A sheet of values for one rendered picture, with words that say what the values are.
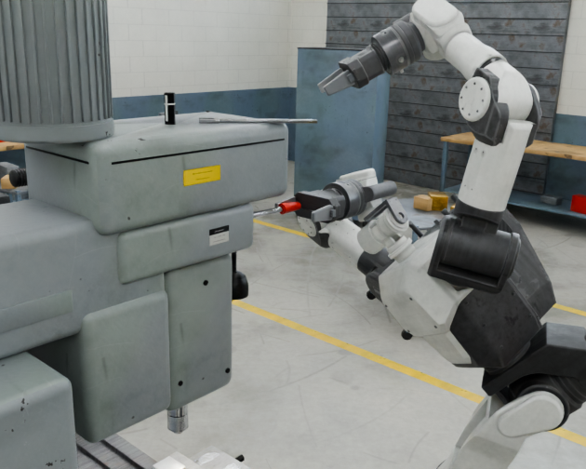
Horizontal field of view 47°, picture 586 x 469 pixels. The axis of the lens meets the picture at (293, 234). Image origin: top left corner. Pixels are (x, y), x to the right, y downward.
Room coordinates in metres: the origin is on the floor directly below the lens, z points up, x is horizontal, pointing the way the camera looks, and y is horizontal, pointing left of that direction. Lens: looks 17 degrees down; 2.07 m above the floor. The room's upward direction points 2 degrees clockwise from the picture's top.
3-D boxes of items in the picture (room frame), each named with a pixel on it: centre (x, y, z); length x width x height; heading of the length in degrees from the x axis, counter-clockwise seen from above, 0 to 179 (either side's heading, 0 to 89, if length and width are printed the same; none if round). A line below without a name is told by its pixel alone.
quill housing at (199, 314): (1.35, 0.25, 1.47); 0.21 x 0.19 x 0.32; 48
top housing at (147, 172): (1.34, 0.26, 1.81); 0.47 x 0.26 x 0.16; 138
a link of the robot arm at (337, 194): (1.50, -0.08, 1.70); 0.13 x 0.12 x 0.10; 48
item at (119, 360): (1.21, 0.38, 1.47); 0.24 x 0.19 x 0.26; 48
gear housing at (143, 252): (1.32, 0.28, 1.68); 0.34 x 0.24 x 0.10; 138
